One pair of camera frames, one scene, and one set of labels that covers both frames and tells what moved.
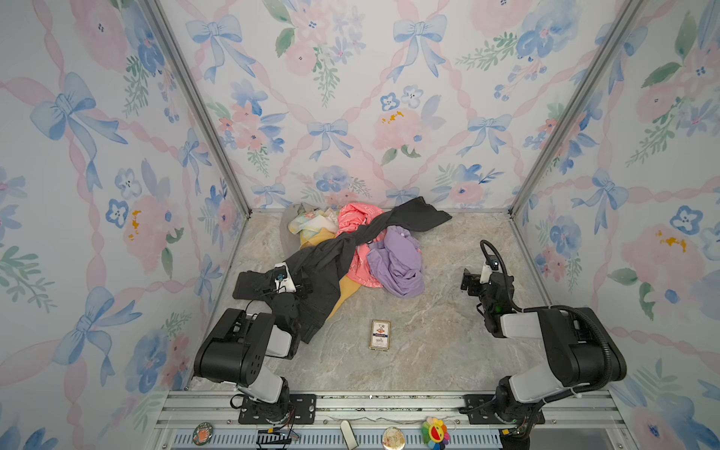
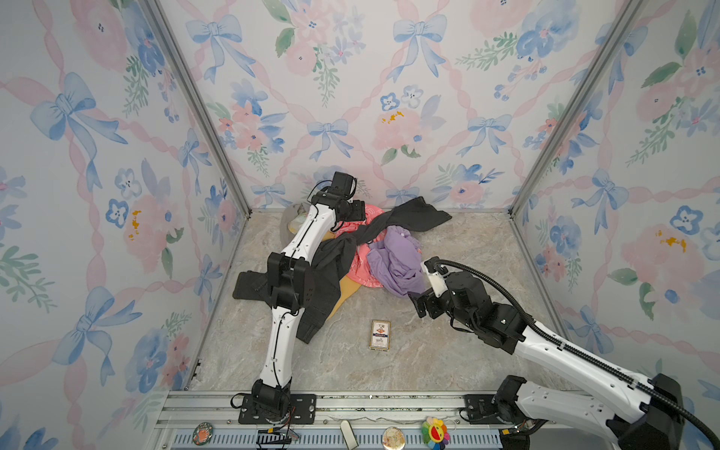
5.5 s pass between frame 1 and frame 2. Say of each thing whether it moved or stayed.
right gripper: moved
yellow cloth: stayed
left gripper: moved
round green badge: stayed
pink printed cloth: stayed
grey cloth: stayed
